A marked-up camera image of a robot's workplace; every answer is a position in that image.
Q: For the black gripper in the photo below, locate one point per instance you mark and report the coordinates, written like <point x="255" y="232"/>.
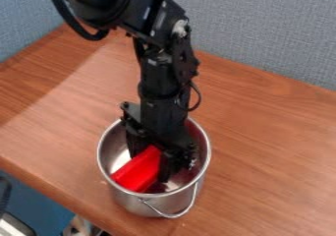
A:
<point x="156" y="122"/>

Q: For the red rectangular block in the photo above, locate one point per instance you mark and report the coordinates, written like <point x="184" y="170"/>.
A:
<point x="137" y="174"/>

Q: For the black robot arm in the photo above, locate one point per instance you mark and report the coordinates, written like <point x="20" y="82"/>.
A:
<point x="157" y="25"/>

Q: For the grey box under table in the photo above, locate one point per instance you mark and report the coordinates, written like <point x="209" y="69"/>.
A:
<point x="13" y="227"/>

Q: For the metal pot with handle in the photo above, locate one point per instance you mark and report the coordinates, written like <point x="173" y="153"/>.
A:
<point x="169" y="199"/>

